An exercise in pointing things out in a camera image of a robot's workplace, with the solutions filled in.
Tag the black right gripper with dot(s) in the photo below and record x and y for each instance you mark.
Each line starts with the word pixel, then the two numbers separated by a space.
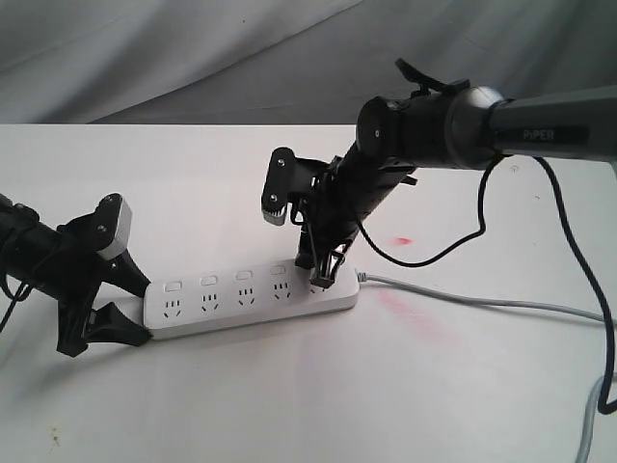
pixel 348 190

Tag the white five-outlet power strip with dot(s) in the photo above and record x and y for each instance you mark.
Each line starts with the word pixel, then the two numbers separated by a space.
pixel 232 298

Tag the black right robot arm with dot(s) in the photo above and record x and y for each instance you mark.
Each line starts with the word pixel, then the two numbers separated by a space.
pixel 454 126

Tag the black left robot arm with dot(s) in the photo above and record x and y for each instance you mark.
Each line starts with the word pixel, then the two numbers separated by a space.
pixel 27 249

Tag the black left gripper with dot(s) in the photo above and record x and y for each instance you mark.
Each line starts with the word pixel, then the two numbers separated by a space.
pixel 80 272

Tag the grey backdrop cloth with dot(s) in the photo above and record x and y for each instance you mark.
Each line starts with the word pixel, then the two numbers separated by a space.
pixel 198 62

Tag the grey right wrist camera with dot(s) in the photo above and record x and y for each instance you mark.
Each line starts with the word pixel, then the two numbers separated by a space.
pixel 279 183

